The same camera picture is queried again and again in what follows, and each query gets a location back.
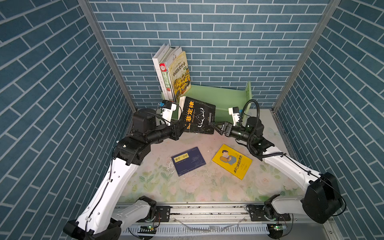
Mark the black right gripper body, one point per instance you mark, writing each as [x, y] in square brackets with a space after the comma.
[236, 132]

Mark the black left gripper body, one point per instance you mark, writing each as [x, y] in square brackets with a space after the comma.
[171, 132]

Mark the black slipcase box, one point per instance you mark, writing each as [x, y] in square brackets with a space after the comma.
[197, 116]

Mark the dark blue book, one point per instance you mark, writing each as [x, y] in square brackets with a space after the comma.
[188, 161]

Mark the green nature encyclopedia book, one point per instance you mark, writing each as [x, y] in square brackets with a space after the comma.
[164, 71]

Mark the white paperback book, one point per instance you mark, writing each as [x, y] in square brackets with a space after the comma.
[157, 60]

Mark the white red-lettered magazine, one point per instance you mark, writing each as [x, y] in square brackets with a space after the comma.
[173, 55]

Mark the yellow history book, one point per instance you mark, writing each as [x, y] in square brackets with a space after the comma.
[180, 76]

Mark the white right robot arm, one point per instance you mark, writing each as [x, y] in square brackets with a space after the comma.
[321, 199]

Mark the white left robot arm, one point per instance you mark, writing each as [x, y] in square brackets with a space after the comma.
[100, 220]

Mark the green metal bookshelf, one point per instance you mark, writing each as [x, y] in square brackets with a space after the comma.
[222, 98]

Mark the yellow cartoon cover book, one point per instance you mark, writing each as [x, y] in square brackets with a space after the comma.
[232, 161]

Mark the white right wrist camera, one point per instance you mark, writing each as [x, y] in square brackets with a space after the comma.
[234, 112]

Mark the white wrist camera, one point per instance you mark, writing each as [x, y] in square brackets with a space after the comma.
[167, 109]
[234, 112]

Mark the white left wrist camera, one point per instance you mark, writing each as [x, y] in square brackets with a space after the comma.
[167, 109]

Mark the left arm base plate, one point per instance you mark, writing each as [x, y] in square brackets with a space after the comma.
[161, 214]

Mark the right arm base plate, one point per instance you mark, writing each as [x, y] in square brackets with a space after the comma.
[260, 213]

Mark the aluminium front rail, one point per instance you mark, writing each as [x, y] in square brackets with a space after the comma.
[196, 219]

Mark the left aluminium corner post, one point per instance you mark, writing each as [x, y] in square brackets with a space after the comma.
[92, 20]

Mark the aluminium corner post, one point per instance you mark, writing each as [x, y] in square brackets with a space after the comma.
[92, 20]
[318, 30]

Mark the right aluminium corner post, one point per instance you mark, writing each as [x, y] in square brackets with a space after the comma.
[318, 30]

